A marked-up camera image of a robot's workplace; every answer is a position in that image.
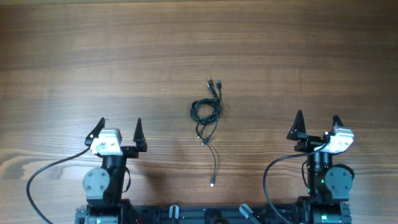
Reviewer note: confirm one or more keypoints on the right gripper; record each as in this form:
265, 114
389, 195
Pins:
298, 132

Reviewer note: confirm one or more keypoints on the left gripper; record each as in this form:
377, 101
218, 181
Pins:
132, 151

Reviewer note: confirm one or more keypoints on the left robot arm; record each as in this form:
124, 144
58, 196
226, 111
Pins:
104, 185

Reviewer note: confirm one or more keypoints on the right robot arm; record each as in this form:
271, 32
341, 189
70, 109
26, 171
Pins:
328, 184

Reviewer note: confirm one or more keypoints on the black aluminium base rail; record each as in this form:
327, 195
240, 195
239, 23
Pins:
214, 214

